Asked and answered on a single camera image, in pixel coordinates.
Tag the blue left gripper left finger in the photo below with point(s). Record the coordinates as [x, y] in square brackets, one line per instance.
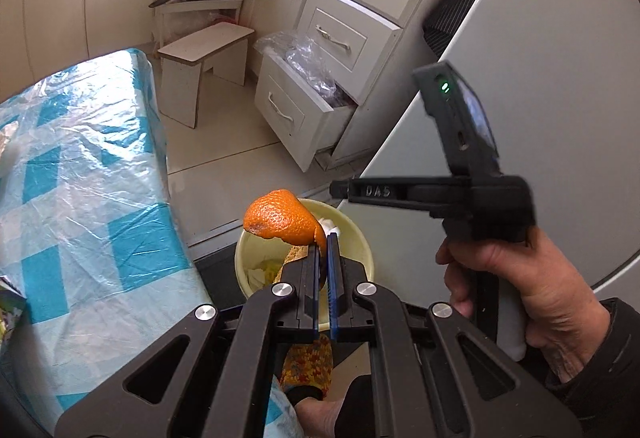
[313, 287]

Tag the open bottom drawer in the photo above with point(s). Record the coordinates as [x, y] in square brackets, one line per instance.
[305, 122]

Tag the person's left hand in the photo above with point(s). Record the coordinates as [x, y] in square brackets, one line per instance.
[318, 418]

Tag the person's right hand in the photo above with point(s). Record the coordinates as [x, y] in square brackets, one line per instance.
[567, 322]

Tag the yellow trash bucket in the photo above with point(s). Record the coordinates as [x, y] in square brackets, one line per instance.
[280, 309]

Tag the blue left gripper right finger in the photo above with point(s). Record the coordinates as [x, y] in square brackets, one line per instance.
[335, 285]

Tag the orange peel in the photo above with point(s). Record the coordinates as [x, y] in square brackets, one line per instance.
[280, 214]

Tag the small white wooden stool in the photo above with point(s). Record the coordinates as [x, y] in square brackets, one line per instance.
[221, 48]

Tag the blue checkered plastic tablecloth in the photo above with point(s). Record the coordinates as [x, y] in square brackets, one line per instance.
[87, 236]

